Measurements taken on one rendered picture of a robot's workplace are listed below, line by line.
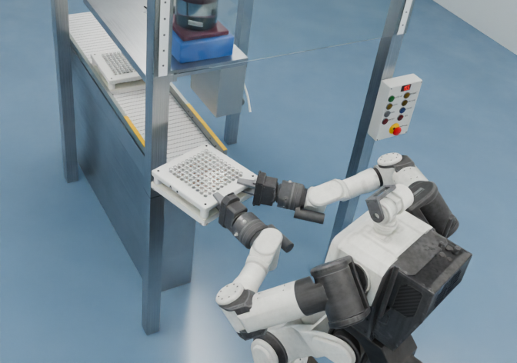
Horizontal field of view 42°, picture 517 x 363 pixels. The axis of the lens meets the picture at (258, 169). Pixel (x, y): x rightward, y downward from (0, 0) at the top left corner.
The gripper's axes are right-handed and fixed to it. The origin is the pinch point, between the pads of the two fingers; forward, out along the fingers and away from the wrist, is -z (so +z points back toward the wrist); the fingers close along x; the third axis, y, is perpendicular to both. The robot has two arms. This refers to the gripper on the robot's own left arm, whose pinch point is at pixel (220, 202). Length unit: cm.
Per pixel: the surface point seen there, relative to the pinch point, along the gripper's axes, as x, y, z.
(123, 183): 65, 19, -87
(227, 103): -4.5, 30.9, -37.1
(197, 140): 22, 31, -52
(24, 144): 107, 15, -186
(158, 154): 6.7, 1.7, -36.1
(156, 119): -8.3, 0.4, -36.6
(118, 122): 26, 14, -82
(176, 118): 23, 33, -69
